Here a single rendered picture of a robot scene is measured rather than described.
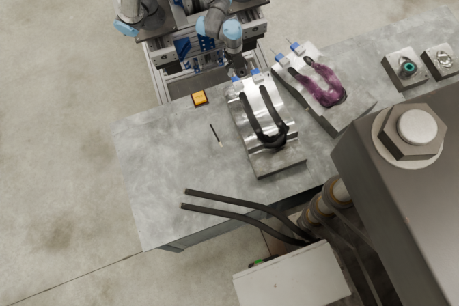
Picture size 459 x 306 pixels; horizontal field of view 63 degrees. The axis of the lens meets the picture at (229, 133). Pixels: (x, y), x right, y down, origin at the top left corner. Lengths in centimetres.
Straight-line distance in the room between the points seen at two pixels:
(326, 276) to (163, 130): 118
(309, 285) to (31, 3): 341
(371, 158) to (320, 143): 129
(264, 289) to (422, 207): 60
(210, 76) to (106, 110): 87
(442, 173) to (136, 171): 153
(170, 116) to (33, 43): 193
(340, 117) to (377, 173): 124
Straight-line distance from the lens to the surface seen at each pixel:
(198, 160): 189
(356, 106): 192
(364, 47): 223
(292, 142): 185
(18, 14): 391
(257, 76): 192
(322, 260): 115
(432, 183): 67
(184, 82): 275
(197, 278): 263
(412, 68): 211
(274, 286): 113
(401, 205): 65
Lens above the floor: 260
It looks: 70 degrees down
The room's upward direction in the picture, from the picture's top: 10 degrees counter-clockwise
